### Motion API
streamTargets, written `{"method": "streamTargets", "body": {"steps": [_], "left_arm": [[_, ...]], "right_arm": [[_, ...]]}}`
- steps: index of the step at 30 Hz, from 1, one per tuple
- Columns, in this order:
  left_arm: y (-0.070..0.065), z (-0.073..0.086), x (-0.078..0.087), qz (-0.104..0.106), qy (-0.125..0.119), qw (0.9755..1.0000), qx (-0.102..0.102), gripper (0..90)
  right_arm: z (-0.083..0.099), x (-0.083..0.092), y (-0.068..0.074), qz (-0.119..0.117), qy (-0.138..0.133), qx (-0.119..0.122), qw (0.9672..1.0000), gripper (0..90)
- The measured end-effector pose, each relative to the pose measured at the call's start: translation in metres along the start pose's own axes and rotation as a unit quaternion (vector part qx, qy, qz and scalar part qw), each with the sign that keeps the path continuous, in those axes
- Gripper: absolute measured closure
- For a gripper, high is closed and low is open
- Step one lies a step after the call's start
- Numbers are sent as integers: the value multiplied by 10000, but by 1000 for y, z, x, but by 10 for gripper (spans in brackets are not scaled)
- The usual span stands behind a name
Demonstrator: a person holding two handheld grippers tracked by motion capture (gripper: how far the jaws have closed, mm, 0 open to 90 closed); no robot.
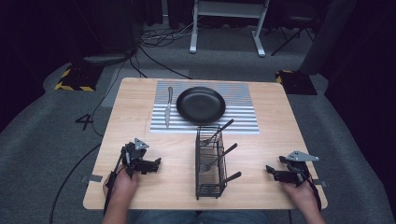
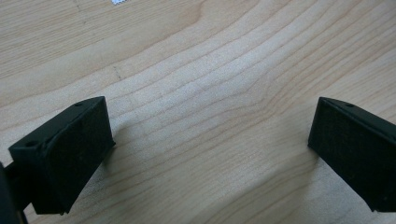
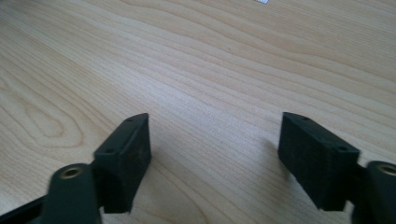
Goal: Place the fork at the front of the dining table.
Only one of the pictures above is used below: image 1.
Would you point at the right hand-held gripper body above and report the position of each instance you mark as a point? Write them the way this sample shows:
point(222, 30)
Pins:
point(298, 168)

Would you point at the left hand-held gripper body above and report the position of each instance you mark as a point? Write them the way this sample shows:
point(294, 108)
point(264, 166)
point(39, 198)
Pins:
point(134, 154)

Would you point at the person's right hand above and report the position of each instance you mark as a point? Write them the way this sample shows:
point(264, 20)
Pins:
point(300, 196)

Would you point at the person's left hand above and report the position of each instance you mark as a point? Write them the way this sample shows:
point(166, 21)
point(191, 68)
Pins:
point(123, 186)

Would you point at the grey tape strip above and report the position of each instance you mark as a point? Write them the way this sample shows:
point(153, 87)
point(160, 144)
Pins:
point(320, 183)
point(93, 178)

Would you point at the silver table knife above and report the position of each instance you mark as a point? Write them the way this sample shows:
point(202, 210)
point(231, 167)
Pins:
point(168, 109)

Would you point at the grey striped placemat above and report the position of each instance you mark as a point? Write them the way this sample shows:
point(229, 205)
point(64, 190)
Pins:
point(243, 109)

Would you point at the person's legs in jeans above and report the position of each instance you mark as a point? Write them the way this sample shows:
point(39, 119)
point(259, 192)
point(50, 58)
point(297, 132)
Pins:
point(199, 217)

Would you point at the black round plate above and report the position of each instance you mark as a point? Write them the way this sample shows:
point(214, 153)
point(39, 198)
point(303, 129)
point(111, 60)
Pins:
point(200, 105)

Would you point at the black yellow striped base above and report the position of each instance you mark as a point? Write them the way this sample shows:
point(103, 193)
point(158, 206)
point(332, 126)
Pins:
point(79, 79)
point(295, 82)

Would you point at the black tripod stand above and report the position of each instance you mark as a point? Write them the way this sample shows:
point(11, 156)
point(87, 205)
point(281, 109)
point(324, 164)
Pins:
point(292, 34)

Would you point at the dark equipment stand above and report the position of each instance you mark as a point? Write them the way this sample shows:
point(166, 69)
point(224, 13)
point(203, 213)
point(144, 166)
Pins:
point(102, 31)

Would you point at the grey slanted column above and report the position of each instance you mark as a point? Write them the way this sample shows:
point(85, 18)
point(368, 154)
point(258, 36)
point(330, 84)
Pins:
point(330, 34)

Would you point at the white metal table frame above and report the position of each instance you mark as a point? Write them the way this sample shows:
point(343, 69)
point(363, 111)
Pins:
point(229, 9)

